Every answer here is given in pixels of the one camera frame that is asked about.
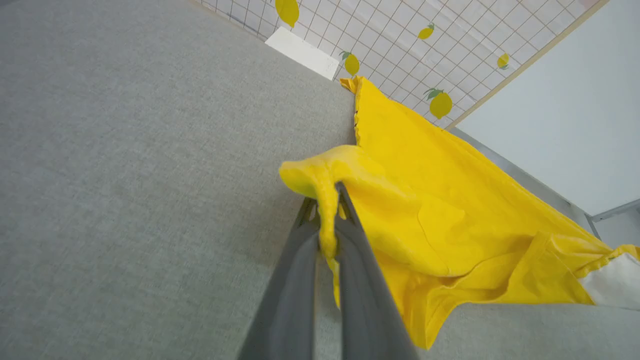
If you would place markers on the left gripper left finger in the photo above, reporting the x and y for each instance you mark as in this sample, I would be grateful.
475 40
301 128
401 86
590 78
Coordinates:
290 300

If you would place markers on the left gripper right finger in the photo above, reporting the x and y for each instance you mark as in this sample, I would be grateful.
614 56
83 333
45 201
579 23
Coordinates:
365 300

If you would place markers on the yellow garment with white patches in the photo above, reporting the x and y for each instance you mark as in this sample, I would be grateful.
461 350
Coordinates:
425 200

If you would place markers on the grey fabric sofa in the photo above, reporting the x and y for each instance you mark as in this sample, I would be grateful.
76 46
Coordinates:
125 175

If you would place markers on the white rectangular block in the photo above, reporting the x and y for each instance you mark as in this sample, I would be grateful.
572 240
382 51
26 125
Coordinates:
305 52

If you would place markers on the lemon print grid panel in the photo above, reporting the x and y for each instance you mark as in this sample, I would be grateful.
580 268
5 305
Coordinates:
390 30

